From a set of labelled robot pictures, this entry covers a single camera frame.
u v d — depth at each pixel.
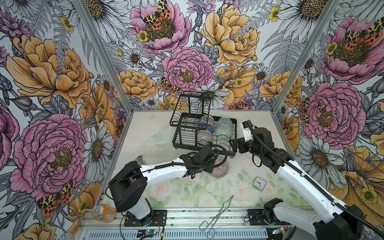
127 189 0.43
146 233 0.71
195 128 0.81
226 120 1.05
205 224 0.73
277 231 0.72
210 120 1.10
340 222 0.38
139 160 0.91
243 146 0.69
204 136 1.02
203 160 0.65
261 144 0.50
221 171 0.83
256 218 0.74
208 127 1.06
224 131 1.05
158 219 0.73
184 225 0.73
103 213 0.66
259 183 0.83
